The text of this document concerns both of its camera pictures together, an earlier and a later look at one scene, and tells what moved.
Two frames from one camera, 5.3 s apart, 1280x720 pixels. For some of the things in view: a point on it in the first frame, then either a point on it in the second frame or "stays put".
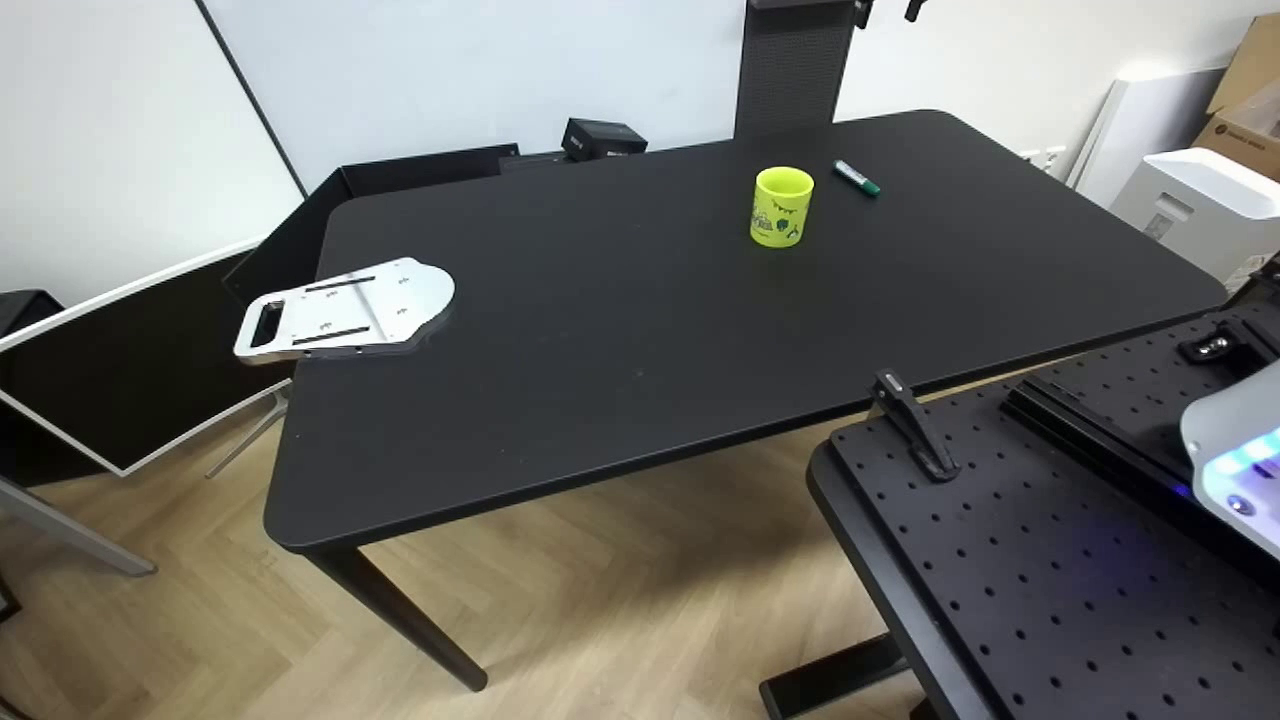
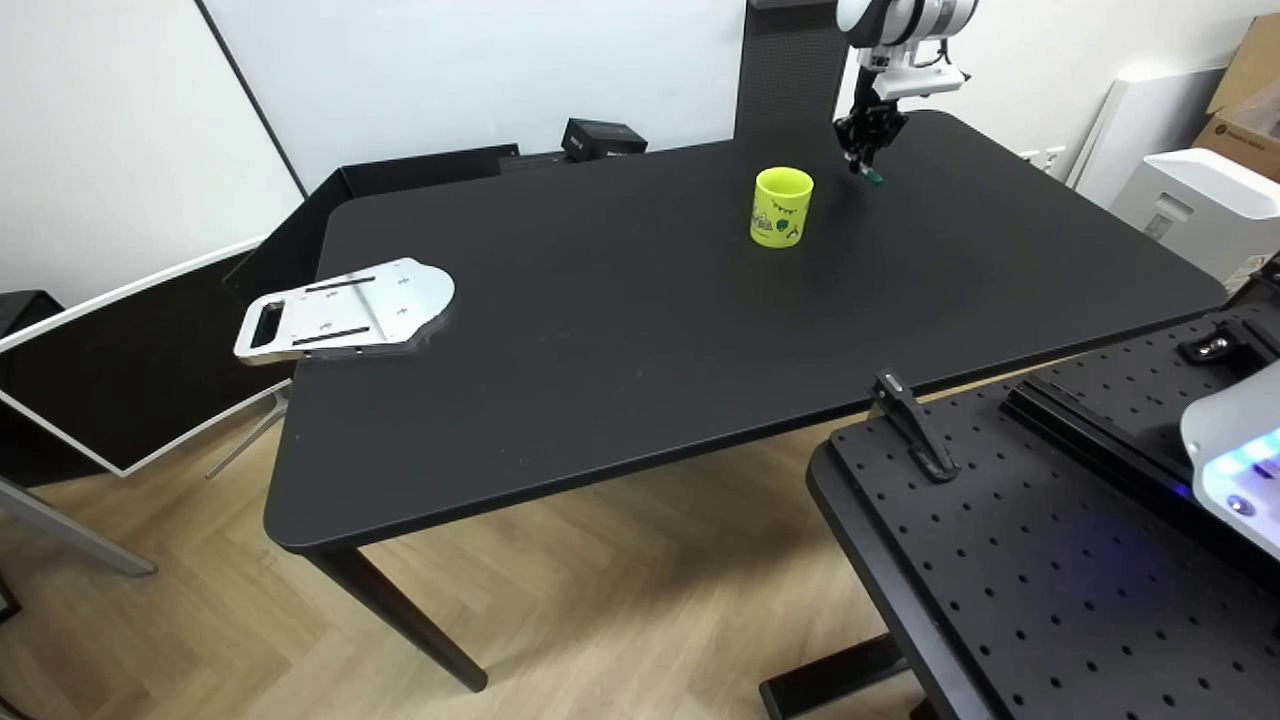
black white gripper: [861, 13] -> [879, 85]
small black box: [593, 136] stays put
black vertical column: [791, 70] stays put
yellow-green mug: [783, 198] stays put
